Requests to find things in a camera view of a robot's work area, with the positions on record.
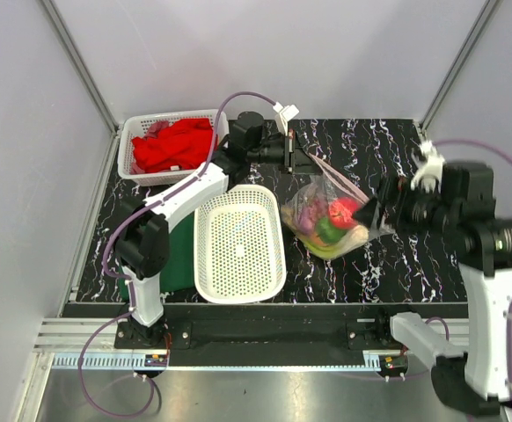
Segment red cloth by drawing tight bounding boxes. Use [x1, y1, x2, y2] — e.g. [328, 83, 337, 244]
[132, 118, 216, 174]

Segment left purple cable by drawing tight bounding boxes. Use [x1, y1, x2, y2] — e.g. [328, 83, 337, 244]
[77, 91, 279, 417]

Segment clear zip top bag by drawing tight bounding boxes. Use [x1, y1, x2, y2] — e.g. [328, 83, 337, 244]
[280, 156, 392, 260]

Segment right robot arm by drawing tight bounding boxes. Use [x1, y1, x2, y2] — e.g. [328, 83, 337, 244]
[353, 161, 512, 418]

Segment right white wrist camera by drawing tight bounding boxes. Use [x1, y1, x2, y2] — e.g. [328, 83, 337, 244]
[410, 141, 445, 193]

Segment large white perforated basket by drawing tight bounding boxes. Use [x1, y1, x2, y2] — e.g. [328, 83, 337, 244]
[194, 185, 287, 305]

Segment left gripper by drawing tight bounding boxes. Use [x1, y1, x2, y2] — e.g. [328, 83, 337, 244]
[247, 131, 323, 176]

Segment green cloth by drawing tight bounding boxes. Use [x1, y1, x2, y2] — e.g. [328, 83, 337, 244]
[117, 210, 199, 302]

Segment right aluminium frame post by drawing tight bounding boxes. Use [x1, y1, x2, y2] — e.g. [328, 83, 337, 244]
[418, 0, 502, 134]

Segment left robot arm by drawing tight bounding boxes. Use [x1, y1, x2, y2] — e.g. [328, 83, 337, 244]
[106, 104, 318, 348]

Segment red fake apple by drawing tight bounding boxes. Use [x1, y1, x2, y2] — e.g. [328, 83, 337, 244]
[328, 198, 360, 230]

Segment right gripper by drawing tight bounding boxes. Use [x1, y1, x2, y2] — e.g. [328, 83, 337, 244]
[350, 171, 457, 235]

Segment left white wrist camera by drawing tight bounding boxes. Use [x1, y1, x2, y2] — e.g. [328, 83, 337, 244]
[273, 102, 299, 135]

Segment purple fake grapes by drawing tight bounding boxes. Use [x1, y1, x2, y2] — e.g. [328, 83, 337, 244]
[296, 196, 328, 236]

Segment small white basket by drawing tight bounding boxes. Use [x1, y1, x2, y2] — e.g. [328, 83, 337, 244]
[118, 109, 229, 186]

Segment aluminium frame post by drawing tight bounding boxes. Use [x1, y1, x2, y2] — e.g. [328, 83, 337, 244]
[37, 0, 119, 134]
[418, 0, 502, 134]

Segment grey pink cloth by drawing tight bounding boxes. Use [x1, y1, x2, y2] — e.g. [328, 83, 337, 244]
[144, 120, 170, 139]

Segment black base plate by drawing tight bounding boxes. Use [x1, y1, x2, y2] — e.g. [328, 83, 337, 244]
[113, 302, 442, 368]

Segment white cable duct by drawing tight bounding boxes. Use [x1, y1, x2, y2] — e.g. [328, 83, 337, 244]
[51, 351, 383, 373]

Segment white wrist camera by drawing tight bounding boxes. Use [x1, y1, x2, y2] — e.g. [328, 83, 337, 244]
[273, 102, 299, 135]
[410, 141, 445, 193]

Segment left aluminium frame post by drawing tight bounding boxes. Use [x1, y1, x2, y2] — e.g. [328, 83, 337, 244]
[37, 0, 119, 134]

